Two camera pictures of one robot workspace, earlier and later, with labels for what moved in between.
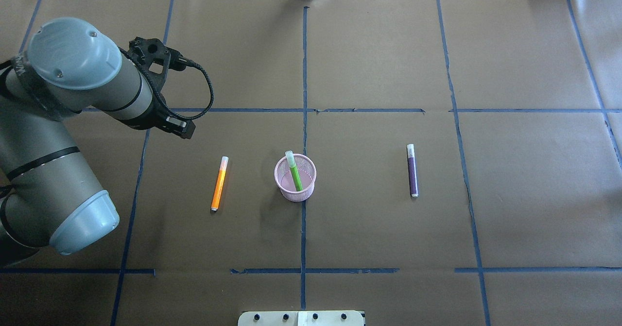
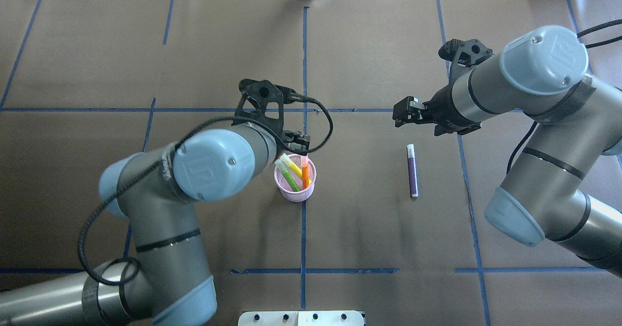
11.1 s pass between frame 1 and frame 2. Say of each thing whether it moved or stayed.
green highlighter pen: moved
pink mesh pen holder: stayed
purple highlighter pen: stayed
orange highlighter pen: moved
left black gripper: moved
